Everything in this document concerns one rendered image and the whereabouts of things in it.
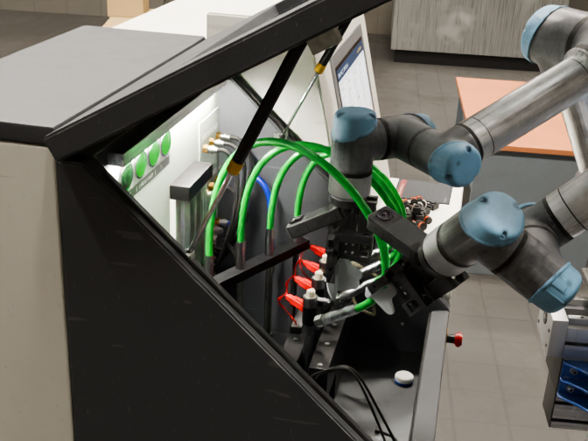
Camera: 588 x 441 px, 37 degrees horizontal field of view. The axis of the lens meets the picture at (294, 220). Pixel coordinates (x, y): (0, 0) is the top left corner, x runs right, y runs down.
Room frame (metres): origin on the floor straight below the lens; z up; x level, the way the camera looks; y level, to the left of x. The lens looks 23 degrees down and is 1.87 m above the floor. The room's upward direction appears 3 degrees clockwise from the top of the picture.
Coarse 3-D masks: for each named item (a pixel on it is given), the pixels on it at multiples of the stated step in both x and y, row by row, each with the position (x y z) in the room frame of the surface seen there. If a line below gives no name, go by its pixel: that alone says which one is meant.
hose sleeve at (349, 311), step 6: (348, 306) 1.31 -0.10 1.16; (354, 306) 1.30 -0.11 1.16; (330, 312) 1.33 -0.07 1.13; (336, 312) 1.32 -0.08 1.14; (342, 312) 1.31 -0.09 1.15; (348, 312) 1.30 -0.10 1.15; (354, 312) 1.30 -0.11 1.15; (324, 318) 1.33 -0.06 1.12; (330, 318) 1.32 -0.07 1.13; (336, 318) 1.32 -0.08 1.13; (324, 324) 1.33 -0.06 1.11
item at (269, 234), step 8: (296, 152) 1.62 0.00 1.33; (288, 160) 1.62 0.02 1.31; (296, 160) 1.62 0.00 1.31; (288, 168) 1.62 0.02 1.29; (280, 176) 1.62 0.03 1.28; (376, 176) 1.58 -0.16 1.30; (280, 184) 1.62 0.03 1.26; (384, 184) 1.58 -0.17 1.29; (272, 192) 1.62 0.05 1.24; (392, 192) 1.58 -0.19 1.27; (272, 200) 1.62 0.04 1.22; (392, 200) 1.57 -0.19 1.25; (272, 208) 1.62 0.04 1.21; (400, 208) 1.57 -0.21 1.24; (272, 216) 1.62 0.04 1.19; (272, 224) 1.62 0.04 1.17; (272, 232) 1.62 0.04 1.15; (272, 240) 1.62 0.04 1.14; (272, 248) 1.62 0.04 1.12; (392, 256) 1.57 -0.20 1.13; (376, 264) 1.58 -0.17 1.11; (368, 272) 1.58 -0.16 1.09
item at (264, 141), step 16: (256, 144) 1.42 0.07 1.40; (272, 144) 1.40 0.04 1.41; (288, 144) 1.39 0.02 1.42; (320, 160) 1.35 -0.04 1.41; (224, 176) 1.46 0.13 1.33; (336, 176) 1.33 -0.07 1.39; (352, 192) 1.31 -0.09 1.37; (368, 208) 1.30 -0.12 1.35; (208, 224) 1.48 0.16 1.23; (208, 240) 1.48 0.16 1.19; (208, 256) 1.48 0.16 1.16; (384, 256) 1.28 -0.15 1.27; (384, 288) 1.28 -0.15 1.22; (368, 304) 1.29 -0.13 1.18
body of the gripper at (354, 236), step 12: (336, 204) 1.41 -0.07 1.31; (348, 204) 1.40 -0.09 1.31; (372, 204) 1.41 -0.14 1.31; (348, 216) 1.42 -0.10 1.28; (360, 216) 1.42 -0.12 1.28; (336, 228) 1.42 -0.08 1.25; (348, 228) 1.42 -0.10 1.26; (360, 228) 1.41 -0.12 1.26; (336, 240) 1.41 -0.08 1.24; (348, 240) 1.40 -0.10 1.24; (360, 240) 1.40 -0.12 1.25; (372, 240) 1.44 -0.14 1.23; (336, 252) 1.41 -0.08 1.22; (348, 252) 1.41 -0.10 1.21; (360, 252) 1.41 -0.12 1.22; (372, 252) 1.44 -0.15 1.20
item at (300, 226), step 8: (320, 208) 1.47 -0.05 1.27; (328, 208) 1.44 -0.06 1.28; (336, 208) 1.42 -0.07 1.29; (304, 216) 1.46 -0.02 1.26; (312, 216) 1.44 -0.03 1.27; (320, 216) 1.43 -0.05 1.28; (328, 216) 1.42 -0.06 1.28; (336, 216) 1.42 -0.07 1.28; (288, 224) 1.45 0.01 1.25; (296, 224) 1.43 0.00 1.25; (304, 224) 1.43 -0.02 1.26; (312, 224) 1.43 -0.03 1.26; (320, 224) 1.43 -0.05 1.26; (328, 224) 1.42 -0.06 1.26; (288, 232) 1.44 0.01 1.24; (296, 232) 1.43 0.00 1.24; (304, 232) 1.43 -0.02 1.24
